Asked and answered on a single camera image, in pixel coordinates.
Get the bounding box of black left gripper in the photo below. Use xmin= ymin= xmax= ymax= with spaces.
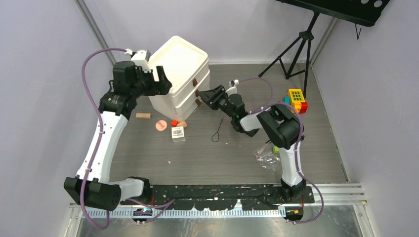
xmin=130 ymin=66 xmax=171 ymax=99

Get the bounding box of black hair loop tool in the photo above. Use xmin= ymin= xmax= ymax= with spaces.
xmin=211 ymin=118 xmax=224 ymax=143

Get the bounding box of red toy block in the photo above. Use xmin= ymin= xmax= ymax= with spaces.
xmin=299 ymin=102 xmax=308 ymax=114

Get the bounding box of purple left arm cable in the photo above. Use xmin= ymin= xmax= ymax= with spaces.
xmin=79 ymin=48 xmax=176 ymax=230

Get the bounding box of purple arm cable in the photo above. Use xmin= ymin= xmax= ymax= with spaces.
xmin=79 ymin=48 xmax=176 ymax=230
xmin=237 ymin=77 xmax=325 ymax=225

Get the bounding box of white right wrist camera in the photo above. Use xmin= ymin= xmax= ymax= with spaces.
xmin=226 ymin=79 xmax=240 ymax=96

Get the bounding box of teal wooden block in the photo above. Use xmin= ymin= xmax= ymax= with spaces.
xmin=284 ymin=96 xmax=291 ymax=104

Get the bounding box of white barcode box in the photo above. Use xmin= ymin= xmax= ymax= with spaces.
xmin=171 ymin=126 xmax=186 ymax=142

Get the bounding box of yellow toy block house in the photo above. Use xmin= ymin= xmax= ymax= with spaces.
xmin=287 ymin=88 xmax=306 ymax=113

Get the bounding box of pink powder puff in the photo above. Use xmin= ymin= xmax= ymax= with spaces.
xmin=155 ymin=120 xmax=168 ymax=131

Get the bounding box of black music stand tray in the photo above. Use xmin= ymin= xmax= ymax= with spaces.
xmin=281 ymin=0 xmax=390 ymax=27

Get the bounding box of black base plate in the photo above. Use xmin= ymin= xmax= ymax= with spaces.
xmin=133 ymin=184 xmax=315 ymax=211

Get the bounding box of black tripod stand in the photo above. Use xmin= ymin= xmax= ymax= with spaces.
xmin=257 ymin=11 xmax=321 ymax=99

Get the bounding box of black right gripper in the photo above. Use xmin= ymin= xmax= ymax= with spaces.
xmin=198 ymin=84 xmax=236 ymax=119

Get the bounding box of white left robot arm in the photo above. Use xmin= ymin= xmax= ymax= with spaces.
xmin=64 ymin=61 xmax=172 ymax=211

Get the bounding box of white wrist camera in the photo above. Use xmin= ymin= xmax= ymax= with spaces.
xmin=125 ymin=48 xmax=152 ymax=73
xmin=226 ymin=79 xmax=240 ymax=96

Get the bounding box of clear plastic bag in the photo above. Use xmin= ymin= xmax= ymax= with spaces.
xmin=253 ymin=142 xmax=282 ymax=171

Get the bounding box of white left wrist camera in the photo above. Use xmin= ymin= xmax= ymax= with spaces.
xmin=125 ymin=48 xmax=152 ymax=73

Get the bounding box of beige makeup sponge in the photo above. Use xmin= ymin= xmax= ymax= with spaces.
xmin=177 ymin=120 xmax=187 ymax=128

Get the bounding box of tan wooden block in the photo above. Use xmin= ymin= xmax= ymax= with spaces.
xmin=135 ymin=113 xmax=151 ymax=119

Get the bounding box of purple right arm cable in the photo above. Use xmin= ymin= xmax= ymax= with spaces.
xmin=237 ymin=77 xmax=325 ymax=225

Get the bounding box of white drawer organizer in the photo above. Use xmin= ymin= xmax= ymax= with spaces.
xmin=149 ymin=36 xmax=210 ymax=121

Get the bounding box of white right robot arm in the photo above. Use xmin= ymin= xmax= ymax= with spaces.
xmin=200 ymin=90 xmax=306 ymax=203

